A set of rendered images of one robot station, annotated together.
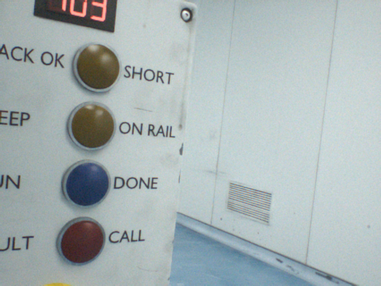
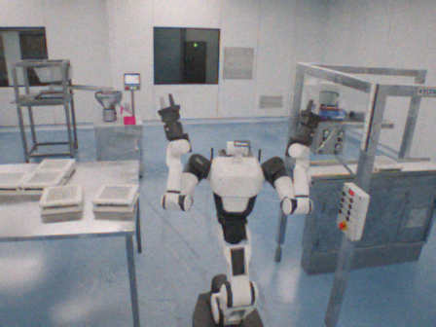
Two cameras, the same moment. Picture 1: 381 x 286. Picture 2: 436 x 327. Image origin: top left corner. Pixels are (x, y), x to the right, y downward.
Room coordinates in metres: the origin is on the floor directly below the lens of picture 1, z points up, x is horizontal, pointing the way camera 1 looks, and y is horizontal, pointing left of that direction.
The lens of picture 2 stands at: (0.17, -1.66, 1.94)
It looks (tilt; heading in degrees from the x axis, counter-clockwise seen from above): 21 degrees down; 111
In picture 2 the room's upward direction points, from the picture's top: 2 degrees clockwise
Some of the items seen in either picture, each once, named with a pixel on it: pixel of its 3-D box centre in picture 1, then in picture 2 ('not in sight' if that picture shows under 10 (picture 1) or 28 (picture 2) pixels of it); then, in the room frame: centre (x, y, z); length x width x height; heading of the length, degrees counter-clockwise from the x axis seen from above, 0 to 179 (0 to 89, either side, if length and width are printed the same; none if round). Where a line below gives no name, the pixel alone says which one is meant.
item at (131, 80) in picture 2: not in sight; (132, 95); (-2.64, 2.30, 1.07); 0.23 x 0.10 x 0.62; 37
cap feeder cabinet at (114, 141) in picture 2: not in sight; (120, 147); (-2.72, 2.06, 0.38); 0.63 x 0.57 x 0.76; 37
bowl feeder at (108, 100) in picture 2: not in sight; (114, 106); (-2.79, 2.08, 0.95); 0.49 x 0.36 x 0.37; 37
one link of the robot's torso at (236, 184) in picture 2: not in sight; (235, 181); (-0.37, 0.02, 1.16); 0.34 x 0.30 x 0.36; 21
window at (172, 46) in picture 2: not in sight; (187, 56); (-3.14, 4.95, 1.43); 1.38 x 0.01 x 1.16; 37
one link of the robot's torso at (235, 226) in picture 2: not in sight; (230, 220); (-0.39, 0.04, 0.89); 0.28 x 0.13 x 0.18; 123
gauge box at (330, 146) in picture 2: not in sight; (327, 139); (0.05, 0.81, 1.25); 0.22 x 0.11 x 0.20; 32
